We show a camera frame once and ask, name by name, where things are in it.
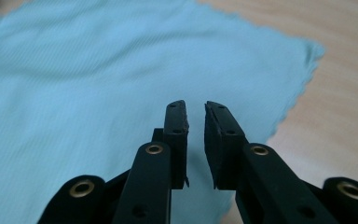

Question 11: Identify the light blue cloth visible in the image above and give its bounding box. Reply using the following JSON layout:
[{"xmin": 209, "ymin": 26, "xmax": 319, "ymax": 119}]
[{"xmin": 0, "ymin": 0, "xmax": 325, "ymax": 224}]

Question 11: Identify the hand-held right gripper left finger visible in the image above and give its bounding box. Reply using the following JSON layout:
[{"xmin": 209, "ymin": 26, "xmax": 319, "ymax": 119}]
[{"xmin": 111, "ymin": 100, "xmax": 190, "ymax": 224}]

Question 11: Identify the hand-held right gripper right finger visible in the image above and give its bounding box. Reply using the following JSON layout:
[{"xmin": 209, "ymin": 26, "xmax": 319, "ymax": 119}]
[{"xmin": 204, "ymin": 100, "xmax": 339, "ymax": 224}]

